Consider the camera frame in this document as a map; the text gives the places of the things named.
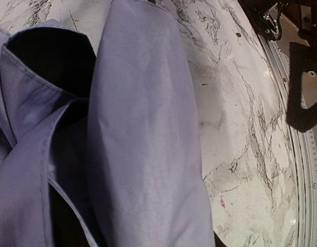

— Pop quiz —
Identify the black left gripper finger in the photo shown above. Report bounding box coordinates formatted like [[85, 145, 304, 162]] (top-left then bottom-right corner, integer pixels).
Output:
[[286, 41, 317, 133]]

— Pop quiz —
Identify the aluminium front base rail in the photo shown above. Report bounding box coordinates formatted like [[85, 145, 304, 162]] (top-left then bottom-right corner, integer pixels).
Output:
[[258, 35, 317, 246]]

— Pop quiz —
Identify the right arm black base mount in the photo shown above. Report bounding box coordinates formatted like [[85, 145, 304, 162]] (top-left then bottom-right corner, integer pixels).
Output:
[[238, 1, 287, 41]]

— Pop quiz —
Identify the lavender folding umbrella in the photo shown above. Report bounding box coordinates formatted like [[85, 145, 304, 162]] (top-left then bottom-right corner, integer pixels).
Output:
[[0, 1, 215, 246]]

